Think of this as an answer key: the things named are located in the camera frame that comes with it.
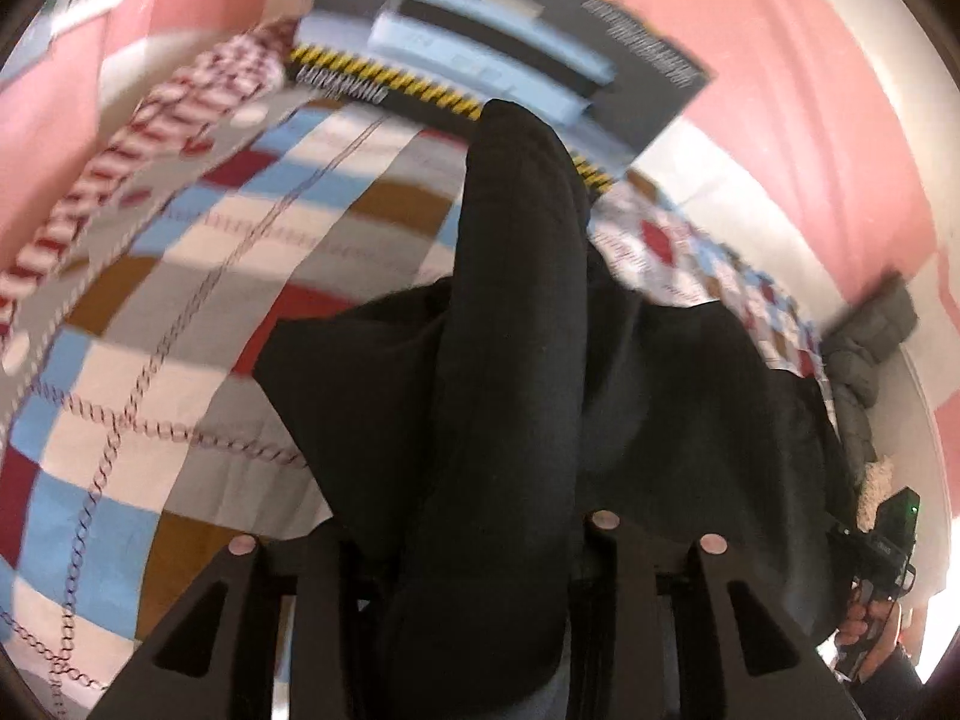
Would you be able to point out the red white striped cloth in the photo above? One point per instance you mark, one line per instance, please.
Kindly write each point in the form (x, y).
(112, 180)

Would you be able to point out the black cardboard box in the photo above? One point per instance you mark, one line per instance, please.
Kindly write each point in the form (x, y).
(637, 52)

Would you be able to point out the person's right hand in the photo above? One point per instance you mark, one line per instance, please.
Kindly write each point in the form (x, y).
(881, 634)

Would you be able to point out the grey padded jacket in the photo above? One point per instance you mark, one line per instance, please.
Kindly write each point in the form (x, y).
(862, 360)

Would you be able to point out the person's right forearm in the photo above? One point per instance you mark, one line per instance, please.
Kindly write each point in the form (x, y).
(892, 690)

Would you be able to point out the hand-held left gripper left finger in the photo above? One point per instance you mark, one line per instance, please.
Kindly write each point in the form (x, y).
(330, 615)

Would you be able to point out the beige knitted cushion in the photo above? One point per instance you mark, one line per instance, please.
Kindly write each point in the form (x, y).
(877, 484)

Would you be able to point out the black garment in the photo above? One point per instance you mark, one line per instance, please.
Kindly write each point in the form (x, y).
(517, 315)

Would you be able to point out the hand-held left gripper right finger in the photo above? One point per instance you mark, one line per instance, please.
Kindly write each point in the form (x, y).
(630, 585)

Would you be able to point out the checkered blanket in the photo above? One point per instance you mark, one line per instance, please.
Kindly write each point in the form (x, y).
(150, 405)

